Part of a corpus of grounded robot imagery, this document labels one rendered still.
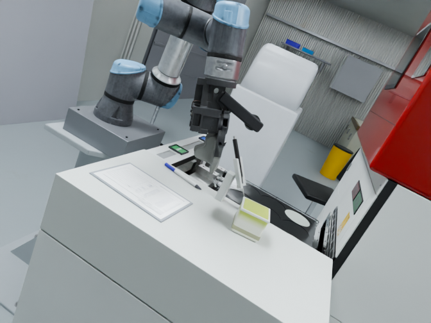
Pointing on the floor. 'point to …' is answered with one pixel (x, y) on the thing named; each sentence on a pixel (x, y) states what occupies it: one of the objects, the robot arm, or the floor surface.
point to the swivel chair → (319, 193)
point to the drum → (335, 161)
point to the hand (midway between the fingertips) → (214, 168)
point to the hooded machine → (267, 109)
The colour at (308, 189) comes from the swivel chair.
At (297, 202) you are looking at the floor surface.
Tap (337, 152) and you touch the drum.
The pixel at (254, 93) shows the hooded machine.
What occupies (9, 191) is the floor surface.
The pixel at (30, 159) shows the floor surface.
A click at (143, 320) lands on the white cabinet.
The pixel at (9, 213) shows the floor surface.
